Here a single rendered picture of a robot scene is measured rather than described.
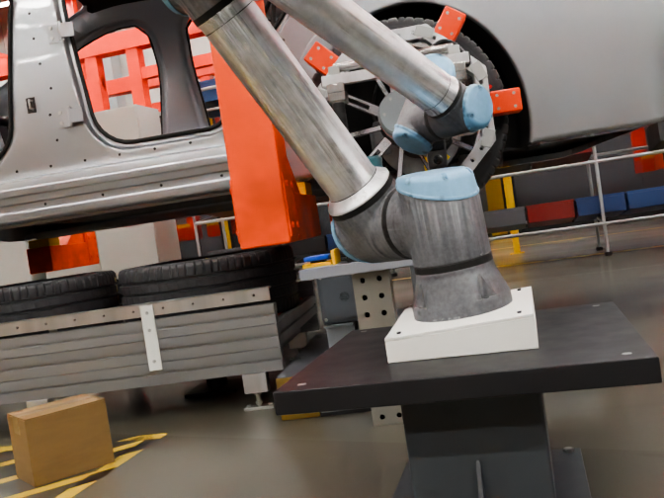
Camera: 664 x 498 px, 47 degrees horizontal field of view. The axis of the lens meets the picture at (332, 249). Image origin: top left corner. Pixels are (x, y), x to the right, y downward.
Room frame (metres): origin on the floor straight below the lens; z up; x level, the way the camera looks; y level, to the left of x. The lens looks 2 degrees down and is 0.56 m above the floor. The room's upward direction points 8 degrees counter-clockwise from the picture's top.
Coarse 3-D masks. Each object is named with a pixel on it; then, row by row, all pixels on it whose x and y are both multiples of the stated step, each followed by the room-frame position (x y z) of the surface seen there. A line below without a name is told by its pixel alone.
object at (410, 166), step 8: (456, 136) 2.91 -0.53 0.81; (392, 152) 2.94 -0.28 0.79; (408, 152) 2.93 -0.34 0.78; (448, 152) 2.91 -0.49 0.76; (392, 160) 2.94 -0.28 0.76; (408, 160) 2.93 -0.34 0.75; (416, 160) 2.93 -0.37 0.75; (448, 160) 2.91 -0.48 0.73; (408, 168) 2.93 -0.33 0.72; (416, 168) 2.93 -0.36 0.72; (424, 168) 2.92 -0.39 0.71; (440, 168) 2.92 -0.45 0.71
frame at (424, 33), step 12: (408, 36) 2.37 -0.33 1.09; (420, 36) 2.36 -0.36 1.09; (432, 36) 2.36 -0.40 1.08; (348, 60) 2.40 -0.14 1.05; (468, 72) 2.39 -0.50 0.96; (480, 72) 2.34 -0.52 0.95; (324, 96) 2.41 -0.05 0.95; (492, 120) 2.34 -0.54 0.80; (480, 132) 2.39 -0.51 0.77; (492, 132) 2.34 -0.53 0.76; (480, 144) 2.35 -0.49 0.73; (492, 144) 2.35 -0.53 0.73; (468, 156) 2.35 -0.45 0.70; (480, 156) 2.35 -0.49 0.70
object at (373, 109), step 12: (468, 84) 2.47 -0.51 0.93; (348, 96) 2.50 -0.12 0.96; (384, 96) 2.49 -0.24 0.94; (360, 108) 2.50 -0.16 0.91; (372, 108) 2.49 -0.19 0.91; (360, 132) 2.50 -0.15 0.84; (372, 132) 2.50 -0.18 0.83; (384, 132) 2.49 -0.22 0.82; (384, 144) 2.49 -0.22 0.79; (396, 144) 2.49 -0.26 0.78; (456, 144) 2.46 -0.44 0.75; (468, 144) 2.46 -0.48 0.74; (420, 156) 2.48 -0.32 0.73
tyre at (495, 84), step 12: (384, 24) 2.46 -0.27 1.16; (396, 24) 2.46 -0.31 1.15; (408, 24) 2.45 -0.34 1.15; (420, 24) 2.45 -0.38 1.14; (432, 24) 2.44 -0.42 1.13; (336, 48) 2.49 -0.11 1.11; (468, 48) 2.43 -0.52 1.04; (480, 48) 2.43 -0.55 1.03; (480, 60) 2.43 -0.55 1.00; (492, 72) 2.42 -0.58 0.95; (480, 84) 2.43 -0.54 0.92; (492, 84) 2.42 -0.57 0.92; (504, 120) 2.42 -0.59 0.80; (504, 132) 2.42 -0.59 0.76; (504, 144) 2.43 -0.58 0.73; (492, 156) 2.43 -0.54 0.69; (480, 168) 2.43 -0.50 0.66; (492, 168) 2.43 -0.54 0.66; (480, 180) 2.43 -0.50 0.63
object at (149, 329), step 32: (256, 288) 2.48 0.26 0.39; (32, 320) 2.56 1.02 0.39; (64, 320) 2.55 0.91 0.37; (96, 320) 2.54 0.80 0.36; (160, 320) 2.50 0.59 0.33; (192, 320) 2.49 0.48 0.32; (224, 320) 2.48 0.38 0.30; (256, 320) 2.46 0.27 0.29; (0, 352) 2.58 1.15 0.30; (32, 352) 2.56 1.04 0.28
